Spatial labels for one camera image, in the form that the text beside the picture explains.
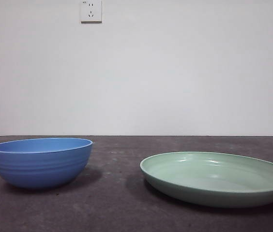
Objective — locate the green round plate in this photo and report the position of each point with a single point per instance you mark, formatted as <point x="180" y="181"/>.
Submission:
<point x="211" y="178"/>

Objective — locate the blue ribbed bowl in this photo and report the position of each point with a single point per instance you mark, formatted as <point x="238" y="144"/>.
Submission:
<point x="42" y="166"/>

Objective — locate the white wall socket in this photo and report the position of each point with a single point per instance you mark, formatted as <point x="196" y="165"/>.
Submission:
<point x="91" y="12"/>

